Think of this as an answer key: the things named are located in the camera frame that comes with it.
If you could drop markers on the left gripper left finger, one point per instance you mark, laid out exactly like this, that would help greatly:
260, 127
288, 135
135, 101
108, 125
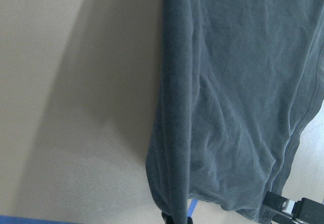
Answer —
167, 218

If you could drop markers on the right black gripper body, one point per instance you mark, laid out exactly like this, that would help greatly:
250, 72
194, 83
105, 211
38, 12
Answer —
289, 211

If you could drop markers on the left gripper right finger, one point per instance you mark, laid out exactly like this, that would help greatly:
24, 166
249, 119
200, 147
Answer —
189, 220

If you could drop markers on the black t-shirt with logo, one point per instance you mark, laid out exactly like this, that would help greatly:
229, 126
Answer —
240, 80

